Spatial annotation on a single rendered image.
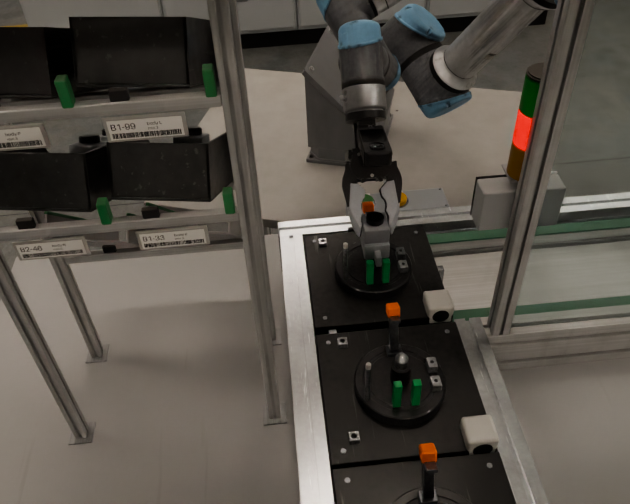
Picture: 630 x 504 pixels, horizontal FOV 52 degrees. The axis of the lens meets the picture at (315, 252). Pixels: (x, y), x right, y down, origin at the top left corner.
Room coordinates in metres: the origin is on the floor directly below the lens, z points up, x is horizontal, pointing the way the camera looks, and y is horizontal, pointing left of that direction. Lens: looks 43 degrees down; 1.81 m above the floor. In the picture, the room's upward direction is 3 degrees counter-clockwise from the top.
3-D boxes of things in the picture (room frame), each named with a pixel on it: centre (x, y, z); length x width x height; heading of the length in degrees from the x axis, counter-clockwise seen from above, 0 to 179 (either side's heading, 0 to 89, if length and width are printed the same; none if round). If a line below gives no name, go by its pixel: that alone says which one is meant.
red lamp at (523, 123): (0.74, -0.30, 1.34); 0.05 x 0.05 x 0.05
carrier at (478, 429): (0.59, -0.12, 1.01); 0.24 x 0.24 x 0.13; 3
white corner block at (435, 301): (0.76, -0.21, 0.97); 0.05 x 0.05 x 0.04; 3
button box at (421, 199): (1.07, -0.18, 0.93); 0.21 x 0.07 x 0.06; 93
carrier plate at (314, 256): (0.85, -0.11, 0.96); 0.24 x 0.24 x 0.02; 3
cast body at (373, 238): (0.84, -0.11, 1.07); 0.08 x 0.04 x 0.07; 3
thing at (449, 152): (1.45, -0.12, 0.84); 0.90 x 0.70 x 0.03; 74
